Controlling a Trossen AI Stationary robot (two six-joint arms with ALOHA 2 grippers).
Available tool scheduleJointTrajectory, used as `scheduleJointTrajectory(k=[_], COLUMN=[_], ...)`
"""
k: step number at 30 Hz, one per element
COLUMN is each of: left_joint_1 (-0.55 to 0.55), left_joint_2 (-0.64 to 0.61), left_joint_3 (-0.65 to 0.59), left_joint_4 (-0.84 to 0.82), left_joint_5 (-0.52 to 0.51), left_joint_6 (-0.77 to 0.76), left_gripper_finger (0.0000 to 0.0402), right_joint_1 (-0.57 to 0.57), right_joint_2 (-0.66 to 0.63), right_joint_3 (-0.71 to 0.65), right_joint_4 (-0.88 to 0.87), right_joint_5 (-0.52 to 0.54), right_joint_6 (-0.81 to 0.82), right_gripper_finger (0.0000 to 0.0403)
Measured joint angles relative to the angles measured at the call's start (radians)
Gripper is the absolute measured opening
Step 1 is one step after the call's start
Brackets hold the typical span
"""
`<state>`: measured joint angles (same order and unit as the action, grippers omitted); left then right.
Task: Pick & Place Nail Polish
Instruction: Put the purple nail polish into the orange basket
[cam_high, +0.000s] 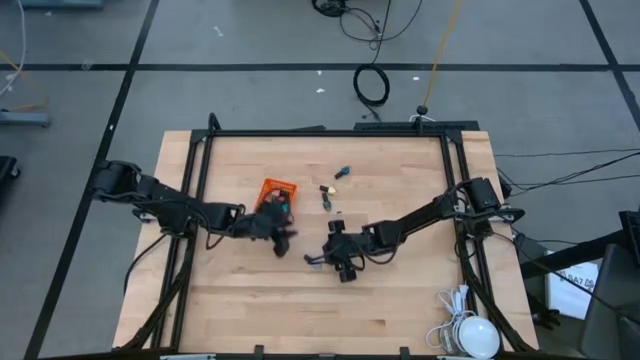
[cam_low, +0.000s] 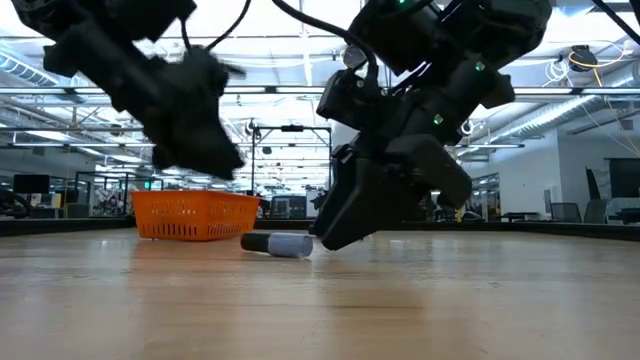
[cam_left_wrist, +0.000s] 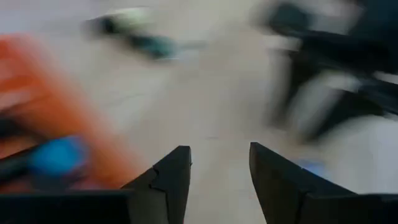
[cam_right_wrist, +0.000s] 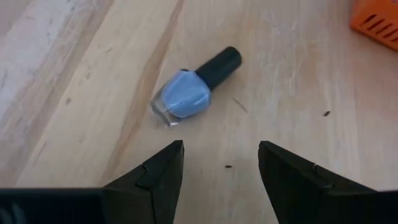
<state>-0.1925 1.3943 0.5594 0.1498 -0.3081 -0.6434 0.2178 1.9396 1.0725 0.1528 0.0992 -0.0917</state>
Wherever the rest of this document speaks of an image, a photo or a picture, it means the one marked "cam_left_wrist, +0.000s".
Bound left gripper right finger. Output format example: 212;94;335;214
249;141;358;224

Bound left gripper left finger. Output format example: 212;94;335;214
120;144;193;224

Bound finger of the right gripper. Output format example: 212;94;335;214
266;52;300;126
302;92;384;141

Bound periwinkle nail polish bottle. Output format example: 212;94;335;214
295;157;329;180

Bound bright blue nail polish bottle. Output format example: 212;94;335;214
0;135;90;187

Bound dark green glitter nail polish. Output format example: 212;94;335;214
124;32;180;60

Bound pale yellow nail polish bottle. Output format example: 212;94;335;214
83;6;153;37

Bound orange plastic slotted basket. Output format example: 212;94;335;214
0;32;141;192

